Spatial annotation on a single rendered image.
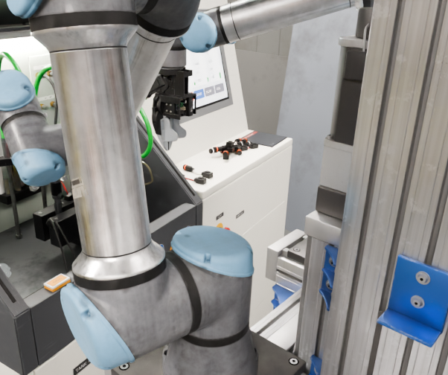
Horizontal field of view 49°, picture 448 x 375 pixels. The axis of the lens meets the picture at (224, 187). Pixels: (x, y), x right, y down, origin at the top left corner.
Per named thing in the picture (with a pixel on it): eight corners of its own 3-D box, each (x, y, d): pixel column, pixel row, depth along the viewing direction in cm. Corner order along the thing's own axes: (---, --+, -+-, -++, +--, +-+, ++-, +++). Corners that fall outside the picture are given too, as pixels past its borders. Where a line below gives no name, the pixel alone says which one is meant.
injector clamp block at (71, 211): (62, 269, 138) (56, 222, 132) (38, 259, 143) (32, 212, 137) (141, 223, 165) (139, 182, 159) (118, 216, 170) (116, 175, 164)
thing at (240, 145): (231, 164, 179) (231, 149, 176) (206, 158, 183) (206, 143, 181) (259, 147, 197) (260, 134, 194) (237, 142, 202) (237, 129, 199)
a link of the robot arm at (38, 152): (91, 158, 83) (68, 105, 86) (23, 171, 76) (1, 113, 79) (82, 180, 89) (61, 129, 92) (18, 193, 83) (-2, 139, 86)
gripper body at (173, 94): (178, 123, 116) (178, 71, 111) (150, 117, 120) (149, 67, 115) (196, 116, 122) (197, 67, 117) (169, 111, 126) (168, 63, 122)
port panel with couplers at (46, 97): (46, 153, 161) (35, 57, 149) (39, 152, 163) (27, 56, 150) (76, 143, 171) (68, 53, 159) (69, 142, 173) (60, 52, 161)
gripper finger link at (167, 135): (175, 157, 121) (174, 120, 118) (155, 152, 124) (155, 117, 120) (182, 153, 124) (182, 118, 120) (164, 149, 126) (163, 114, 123)
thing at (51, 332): (39, 367, 109) (30, 308, 103) (26, 359, 111) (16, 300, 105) (195, 249, 158) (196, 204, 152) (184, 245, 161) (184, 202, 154)
